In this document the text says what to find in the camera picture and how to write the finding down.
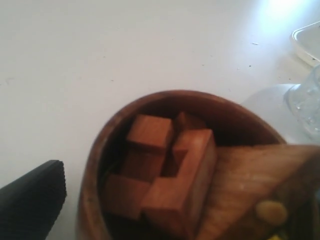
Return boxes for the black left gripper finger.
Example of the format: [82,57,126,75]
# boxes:
[0,160,67,240]

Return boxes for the brown wooden blocks pile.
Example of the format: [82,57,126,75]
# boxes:
[103,111,320,240]

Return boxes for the round brown wooden cup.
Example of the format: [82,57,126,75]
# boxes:
[76,89,320,240]

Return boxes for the gold coins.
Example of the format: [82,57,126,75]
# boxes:
[255,200,288,226]

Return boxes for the clear plastic dome lid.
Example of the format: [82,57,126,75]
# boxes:
[285,65,320,141]

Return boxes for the white rectangular plastic tray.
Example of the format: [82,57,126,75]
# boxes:
[290,21,320,67]

